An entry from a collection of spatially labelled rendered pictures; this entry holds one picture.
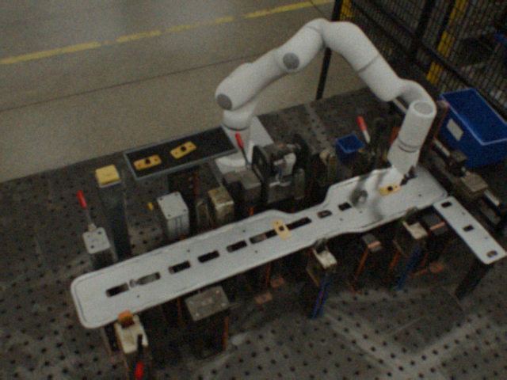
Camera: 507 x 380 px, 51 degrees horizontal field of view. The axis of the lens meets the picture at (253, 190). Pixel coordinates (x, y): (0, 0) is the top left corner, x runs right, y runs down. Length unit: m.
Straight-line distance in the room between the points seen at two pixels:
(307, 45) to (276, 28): 2.92
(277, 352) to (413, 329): 0.51
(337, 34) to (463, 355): 1.21
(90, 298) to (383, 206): 1.06
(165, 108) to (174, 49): 0.71
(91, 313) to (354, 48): 1.13
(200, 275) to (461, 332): 1.01
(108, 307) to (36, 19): 3.50
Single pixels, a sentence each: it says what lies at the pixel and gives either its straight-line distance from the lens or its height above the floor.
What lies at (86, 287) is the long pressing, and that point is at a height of 1.00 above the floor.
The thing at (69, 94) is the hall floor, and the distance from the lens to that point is 4.03.
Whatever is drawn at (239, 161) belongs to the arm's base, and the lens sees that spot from 2.32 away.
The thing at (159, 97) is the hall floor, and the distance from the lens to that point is 3.91.
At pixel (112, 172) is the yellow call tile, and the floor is 1.16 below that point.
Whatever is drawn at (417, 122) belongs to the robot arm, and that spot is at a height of 1.37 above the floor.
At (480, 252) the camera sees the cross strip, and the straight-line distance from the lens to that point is 2.01.
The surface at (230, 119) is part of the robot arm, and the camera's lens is 2.17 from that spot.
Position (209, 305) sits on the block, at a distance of 1.64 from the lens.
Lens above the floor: 2.47
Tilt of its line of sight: 49 degrees down
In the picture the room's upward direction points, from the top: 6 degrees clockwise
